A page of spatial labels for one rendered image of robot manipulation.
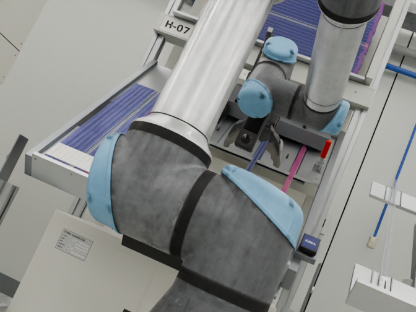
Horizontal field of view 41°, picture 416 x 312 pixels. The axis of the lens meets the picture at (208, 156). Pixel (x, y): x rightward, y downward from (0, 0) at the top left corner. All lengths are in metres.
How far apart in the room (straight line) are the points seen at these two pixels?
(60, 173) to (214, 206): 0.78
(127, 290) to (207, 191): 0.99
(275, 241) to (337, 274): 2.61
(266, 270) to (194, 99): 0.23
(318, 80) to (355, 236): 2.30
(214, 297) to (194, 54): 0.31
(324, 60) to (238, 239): 0.44
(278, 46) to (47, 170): 0.62
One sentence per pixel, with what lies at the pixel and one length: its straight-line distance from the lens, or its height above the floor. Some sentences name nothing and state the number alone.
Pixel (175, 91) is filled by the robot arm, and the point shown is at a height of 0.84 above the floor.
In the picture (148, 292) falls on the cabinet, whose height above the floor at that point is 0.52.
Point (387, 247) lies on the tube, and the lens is 1.32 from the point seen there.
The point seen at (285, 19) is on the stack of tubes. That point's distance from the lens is 1.91.
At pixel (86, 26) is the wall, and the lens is 3.78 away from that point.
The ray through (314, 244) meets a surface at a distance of 1.28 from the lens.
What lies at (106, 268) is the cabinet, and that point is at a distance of 1.63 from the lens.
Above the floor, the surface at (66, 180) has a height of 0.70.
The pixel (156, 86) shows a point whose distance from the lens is 1.81.
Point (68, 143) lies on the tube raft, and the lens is 1.45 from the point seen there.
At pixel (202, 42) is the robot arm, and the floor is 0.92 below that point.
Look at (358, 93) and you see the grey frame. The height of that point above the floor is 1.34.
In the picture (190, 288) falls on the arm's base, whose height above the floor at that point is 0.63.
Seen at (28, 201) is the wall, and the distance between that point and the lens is 3.56.
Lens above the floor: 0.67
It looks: 10 degrees up
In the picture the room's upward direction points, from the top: 24 degrees clockwise
